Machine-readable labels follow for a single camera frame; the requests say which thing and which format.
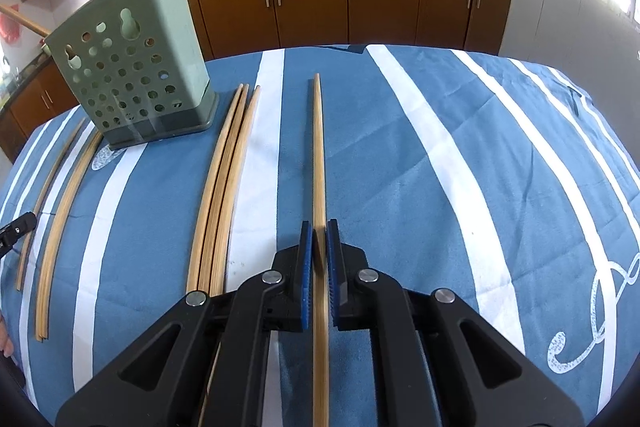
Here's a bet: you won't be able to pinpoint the person's left hand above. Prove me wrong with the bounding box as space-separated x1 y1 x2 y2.
0 313 15 359

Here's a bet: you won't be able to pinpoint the green perforated utensil holder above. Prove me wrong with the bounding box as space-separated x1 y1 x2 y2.
45 0 221 150

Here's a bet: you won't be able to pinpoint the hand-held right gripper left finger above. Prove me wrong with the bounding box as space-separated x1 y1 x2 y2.
55 221 314 427

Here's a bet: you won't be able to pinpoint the brown lower kitchen cabinets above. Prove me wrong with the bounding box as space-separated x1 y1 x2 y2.
0 0 516 164

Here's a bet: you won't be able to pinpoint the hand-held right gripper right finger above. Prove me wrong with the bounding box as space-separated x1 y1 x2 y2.
325 219 586 427

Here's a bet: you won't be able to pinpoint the blue white striped tablecloth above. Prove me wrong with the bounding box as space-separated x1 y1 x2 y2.
0 43 640 427

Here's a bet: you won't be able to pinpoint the red plastic bag on wall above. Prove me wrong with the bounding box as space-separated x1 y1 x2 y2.
0 14 21 42

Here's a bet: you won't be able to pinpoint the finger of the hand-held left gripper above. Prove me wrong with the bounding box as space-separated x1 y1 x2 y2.
0 211 39 259

